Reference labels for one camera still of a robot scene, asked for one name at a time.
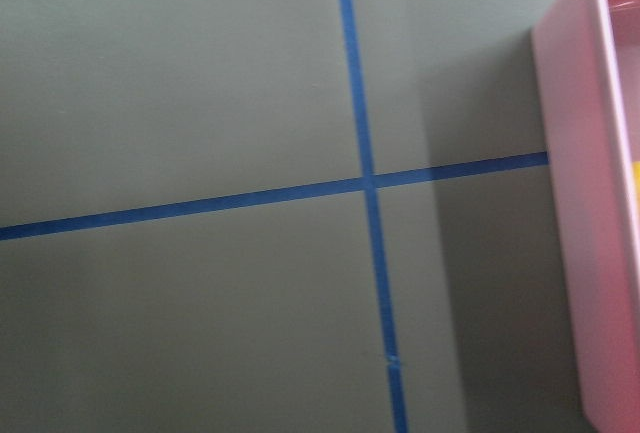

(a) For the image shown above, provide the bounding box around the yellow toy corn cob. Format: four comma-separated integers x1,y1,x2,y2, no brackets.
632,160,640,211

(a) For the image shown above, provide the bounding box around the pink plastic bin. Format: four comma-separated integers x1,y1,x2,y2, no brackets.
532,0,639,432

